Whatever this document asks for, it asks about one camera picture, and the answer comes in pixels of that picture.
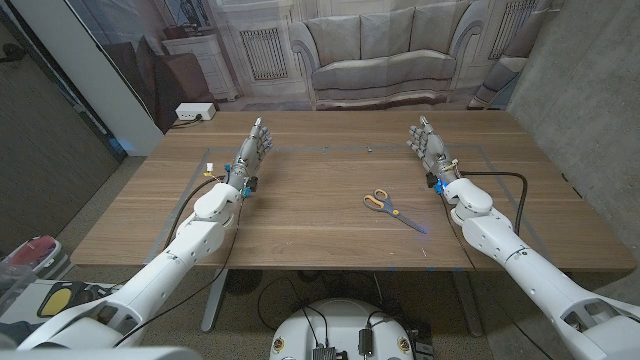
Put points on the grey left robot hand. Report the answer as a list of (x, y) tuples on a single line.
[(249, 155)]

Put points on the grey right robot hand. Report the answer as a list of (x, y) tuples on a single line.
[(432, 147)]

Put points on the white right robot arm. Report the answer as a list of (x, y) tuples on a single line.
[(500, 235)]

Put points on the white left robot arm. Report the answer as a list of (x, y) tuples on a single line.
[(165, 265)]

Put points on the white power strip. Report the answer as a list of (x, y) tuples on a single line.
[(192, 111)]

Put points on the printed living room backdrop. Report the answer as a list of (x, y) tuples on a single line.
[(380, 50)]

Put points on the grey table leg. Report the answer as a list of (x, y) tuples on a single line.
[(215, 300), (467, 305)]

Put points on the white robot torso base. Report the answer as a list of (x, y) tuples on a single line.
[(345, 320)]

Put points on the clear bin with red contents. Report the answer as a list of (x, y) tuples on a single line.
[(35, 250)]

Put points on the yellow and black tool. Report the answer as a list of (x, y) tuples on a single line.
[(56, 301)]

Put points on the white flat floor board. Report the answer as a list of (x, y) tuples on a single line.
[(20, 302)]

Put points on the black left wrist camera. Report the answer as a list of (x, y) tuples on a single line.
[(252, 184)]

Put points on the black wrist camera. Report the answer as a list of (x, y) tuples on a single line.
[(434, 182), (252, 184)]

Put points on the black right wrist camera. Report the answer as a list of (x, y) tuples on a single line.
[(434, 182)]

